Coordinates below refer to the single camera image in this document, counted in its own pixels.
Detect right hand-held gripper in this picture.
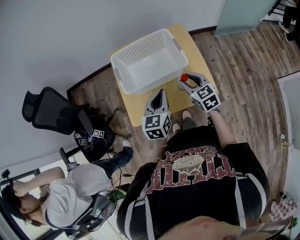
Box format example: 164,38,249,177
181,73,220,114

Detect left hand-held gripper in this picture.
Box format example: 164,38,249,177
141,89,173,141

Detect small bottle with red cap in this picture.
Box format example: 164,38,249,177
177,73,191,92

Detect white perforated plastic basket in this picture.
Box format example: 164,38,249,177
110,28,189,95

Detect person's left forearm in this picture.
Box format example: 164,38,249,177
153,138,169,162

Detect person's right forearm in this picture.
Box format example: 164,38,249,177
208,109,237,147

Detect wooden table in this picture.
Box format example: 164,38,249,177
109,23,216,127

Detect person's dark trousers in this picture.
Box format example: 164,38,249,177
182,116,199,131

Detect spare hand-held gripper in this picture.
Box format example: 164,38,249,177
90,128,105,141
74,130,89,146

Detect frosted glass door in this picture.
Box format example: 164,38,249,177
213,0,278,38

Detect black mesh office chair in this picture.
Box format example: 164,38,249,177
22,86,132,162

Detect black metal railing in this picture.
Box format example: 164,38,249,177
260,0,290,23

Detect person's black printed t-shirt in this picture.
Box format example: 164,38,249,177
116,126,270,240

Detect person's face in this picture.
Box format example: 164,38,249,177
164,215,244,240

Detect pink checkered cloth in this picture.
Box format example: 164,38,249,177
269,199,294,223

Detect black floor cable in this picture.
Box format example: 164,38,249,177
110,164,135,188

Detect person's grey shoulder strap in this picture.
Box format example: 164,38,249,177
234,173,267,229
124,187,154,240

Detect white window with dark frame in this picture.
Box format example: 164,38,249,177
0,153,80,240

